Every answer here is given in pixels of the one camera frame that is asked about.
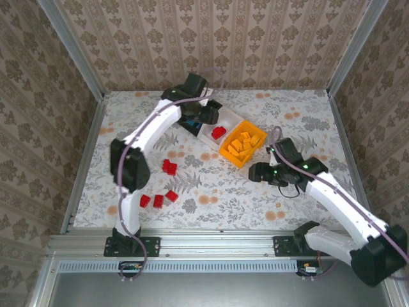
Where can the blue lego brick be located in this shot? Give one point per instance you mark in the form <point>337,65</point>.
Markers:
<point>193,123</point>

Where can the floral patterned table cover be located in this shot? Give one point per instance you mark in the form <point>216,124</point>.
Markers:
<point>223,222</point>

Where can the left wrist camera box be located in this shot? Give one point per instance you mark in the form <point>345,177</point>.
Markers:
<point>207,97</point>

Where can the white plastic bin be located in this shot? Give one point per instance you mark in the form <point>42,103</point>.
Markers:
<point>207,138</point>

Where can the aluminium frame post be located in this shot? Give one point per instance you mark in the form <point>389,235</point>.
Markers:
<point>355,48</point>
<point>73,48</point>

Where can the black plastic bin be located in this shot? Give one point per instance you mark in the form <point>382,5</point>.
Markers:
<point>191,130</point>

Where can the aluminium table side rail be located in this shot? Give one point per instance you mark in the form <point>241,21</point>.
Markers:
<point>335,112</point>
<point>98,112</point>

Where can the yellow plastic bin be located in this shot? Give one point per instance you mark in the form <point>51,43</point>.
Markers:
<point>233,160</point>

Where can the wide aluminium base beam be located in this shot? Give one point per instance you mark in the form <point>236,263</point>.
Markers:
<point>217,243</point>

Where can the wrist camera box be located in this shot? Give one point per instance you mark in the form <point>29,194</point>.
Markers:
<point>271,156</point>
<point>207,97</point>

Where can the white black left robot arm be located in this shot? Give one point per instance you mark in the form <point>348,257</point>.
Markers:
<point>153,124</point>

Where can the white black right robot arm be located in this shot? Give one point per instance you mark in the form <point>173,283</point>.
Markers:
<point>338,204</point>

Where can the grey metal base panel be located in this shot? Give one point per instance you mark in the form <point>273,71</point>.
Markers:
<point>207,291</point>

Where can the small electronics connector board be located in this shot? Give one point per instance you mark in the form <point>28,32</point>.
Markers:
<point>308,269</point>
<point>131,267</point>

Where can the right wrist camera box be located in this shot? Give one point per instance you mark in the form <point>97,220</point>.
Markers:
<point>271,156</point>

